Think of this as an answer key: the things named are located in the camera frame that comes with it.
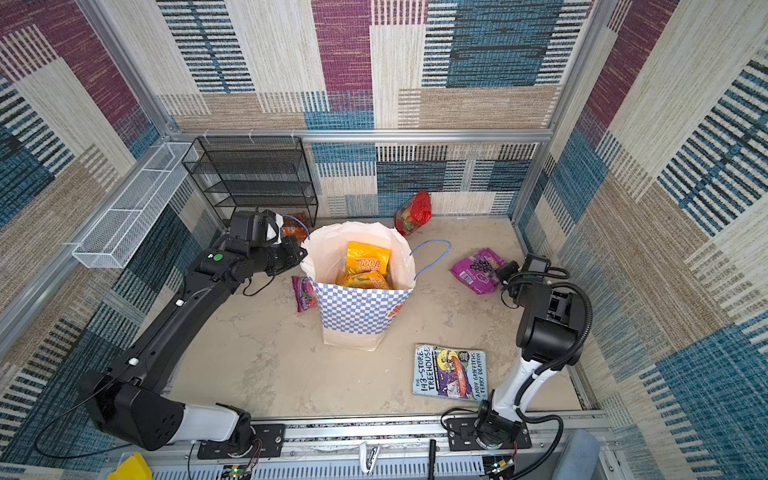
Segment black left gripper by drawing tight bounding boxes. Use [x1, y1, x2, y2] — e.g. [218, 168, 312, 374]
[250, 235, 308, 276]

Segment purple snack bag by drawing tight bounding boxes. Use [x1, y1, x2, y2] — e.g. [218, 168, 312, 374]
[450, 249, 507, 295]

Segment orange snack bag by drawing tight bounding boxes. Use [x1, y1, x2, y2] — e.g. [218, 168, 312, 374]
[281, 212, 309, 242]

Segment purple Fox's candy bag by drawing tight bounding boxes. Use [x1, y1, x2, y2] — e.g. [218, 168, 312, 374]
[292, 276, 318, 313]

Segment yellow gummy bag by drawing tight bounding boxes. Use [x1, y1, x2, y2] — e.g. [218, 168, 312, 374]
[345, 241, 391, 276]

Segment blue checkered paper bag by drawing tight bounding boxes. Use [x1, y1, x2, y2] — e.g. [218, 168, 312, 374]
[300, 221, 452, 351]

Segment red candy bag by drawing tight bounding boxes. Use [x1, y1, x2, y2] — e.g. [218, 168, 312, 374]
[394, 191, 432, 237]

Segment yellow snack bag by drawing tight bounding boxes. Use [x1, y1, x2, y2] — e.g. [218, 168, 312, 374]
[336, 271, 391, 290]

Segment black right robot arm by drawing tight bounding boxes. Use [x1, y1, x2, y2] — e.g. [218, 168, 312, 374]
[475, 254, 594, 449]

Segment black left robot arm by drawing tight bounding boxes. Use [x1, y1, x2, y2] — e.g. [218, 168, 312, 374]
[77, 210, 306, 454]

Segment treehouse children's book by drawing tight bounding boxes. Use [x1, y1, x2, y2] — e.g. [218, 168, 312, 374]
[412, 344, 489, 402]

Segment yellow object bottom edge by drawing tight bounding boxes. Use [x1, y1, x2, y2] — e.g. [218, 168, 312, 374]
[107, 453, 152, 480]

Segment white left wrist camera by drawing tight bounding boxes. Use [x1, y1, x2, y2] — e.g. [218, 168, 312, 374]
[261, 210, 284, 245]

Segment black wire shelf rack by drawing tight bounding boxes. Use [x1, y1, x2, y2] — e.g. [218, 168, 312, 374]
[182, 136, 319, 226]

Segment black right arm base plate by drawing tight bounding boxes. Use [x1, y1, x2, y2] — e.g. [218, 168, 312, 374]
[440, 415, 532, 451]

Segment white mesh wall basket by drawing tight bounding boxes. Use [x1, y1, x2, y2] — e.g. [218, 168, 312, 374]
[72, 142, 191, 269]

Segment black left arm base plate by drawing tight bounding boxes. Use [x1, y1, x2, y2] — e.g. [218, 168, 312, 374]
[195, 423, 286, 460]

